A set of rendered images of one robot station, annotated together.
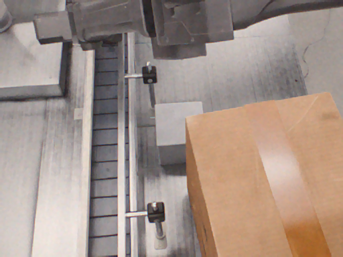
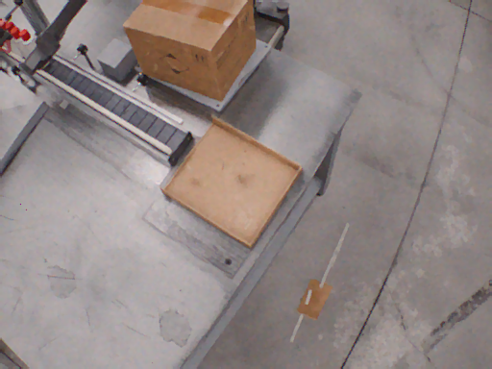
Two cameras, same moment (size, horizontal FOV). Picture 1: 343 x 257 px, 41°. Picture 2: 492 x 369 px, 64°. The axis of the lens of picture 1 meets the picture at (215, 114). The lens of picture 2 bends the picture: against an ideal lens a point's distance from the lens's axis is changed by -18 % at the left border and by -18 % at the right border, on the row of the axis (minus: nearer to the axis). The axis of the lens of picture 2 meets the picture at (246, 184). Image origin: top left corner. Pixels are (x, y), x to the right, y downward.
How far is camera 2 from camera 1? 0.73 m
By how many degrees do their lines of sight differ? 20
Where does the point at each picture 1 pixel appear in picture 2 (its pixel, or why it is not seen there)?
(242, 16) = not seen: outside the picture
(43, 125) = (54, 124)
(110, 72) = (61, 73)
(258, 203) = (180, 19)
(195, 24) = not seen: outside the picture
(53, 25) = (34, 59)
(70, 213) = (106, 135)
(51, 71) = (36, 100)
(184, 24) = not seen: outside the picture
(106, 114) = (78, 86)
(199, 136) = (135, 24)
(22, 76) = (26, 115)
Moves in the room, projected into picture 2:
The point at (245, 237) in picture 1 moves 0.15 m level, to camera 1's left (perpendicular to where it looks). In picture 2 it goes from (187, 30) to (145, 64)
